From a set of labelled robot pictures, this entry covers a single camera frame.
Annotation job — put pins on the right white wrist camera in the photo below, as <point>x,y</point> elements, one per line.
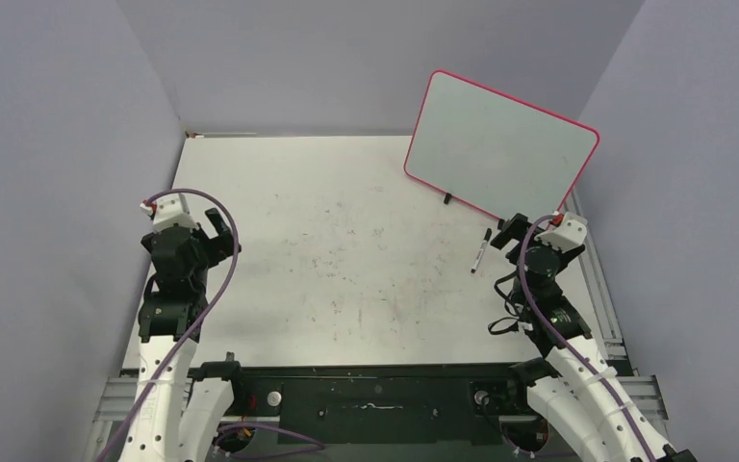
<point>565,233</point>

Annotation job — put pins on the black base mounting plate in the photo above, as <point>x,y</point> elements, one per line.
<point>483,404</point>

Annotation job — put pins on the white whiteboard marker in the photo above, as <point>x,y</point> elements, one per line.
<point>481,251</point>

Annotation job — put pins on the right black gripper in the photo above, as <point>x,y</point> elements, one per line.
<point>516,229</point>

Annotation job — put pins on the pink framed whiteboard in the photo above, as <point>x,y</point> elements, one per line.
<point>495,152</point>

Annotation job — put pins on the aluminium rail frame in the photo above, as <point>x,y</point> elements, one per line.
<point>593,281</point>

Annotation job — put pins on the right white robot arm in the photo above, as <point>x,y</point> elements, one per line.
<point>570,384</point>

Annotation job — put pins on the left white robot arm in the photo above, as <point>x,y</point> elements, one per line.
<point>162,424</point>

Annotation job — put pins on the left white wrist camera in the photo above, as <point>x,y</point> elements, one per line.
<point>169,211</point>

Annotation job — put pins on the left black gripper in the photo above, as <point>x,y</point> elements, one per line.
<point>221,245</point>

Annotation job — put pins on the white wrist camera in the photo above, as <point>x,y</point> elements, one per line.
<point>169,211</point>
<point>565,233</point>

